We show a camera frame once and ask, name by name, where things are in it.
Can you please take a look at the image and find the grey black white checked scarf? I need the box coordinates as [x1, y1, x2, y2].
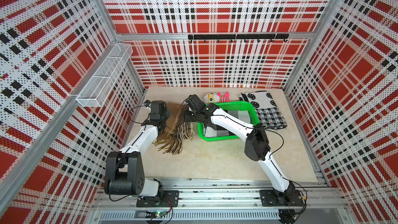
[202, 110, 251, 139]

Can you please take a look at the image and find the brown plaid fringed scarf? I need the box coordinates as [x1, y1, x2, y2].
[153, 102, 194, 155]

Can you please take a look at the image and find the green plastic basket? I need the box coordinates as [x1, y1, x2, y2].
[198, 101, 260, 142]

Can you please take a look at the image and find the black white patterned scarf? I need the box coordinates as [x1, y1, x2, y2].
[239, 91, 287, 130]

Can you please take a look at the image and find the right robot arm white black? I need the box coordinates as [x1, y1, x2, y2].
[184, 94, 299, 205]

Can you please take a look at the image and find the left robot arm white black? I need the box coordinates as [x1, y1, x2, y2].
[104, 101, 171, 199]

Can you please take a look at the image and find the white pink plush toy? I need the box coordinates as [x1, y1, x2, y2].
[203, 92, 230, 104]

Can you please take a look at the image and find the green circuit board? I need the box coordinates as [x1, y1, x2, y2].
[145, 211, 172, 219]

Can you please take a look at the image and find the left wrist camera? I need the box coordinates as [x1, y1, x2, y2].
[143, 100, 151, 108]

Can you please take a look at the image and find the white wire mesh shelf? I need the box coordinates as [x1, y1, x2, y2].
[77, 43, 132, 108]

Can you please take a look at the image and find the black hook rail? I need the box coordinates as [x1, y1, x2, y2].
[188, 34, 289, 41]

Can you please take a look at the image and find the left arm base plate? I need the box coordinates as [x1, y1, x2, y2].
[136, 190, 180, 208]

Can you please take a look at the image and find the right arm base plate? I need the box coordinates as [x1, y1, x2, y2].
[259, 190, 304, 207]

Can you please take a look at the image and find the aluminium mounting rail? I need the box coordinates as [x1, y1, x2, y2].
[91, 177, 346, 212]

